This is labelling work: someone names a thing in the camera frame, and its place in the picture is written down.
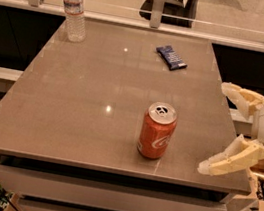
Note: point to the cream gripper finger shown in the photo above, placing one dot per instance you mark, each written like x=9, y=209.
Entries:
x=241, y=154
x=247, y=102

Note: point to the red coke can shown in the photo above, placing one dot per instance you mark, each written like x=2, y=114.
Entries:
x=158, y=126

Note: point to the clear plastic water bottle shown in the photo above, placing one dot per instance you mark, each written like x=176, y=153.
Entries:
x=75, y=23

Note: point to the blue snack packet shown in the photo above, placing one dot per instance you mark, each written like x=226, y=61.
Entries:
x=171, y=58

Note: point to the black office chair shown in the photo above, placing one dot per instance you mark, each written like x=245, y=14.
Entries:
x=175, y=12

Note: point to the upper grey drawer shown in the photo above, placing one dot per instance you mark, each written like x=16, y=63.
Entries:
x=96, y=194

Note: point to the middle metal railing bracket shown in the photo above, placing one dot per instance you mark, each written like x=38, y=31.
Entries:
x=156, y=14

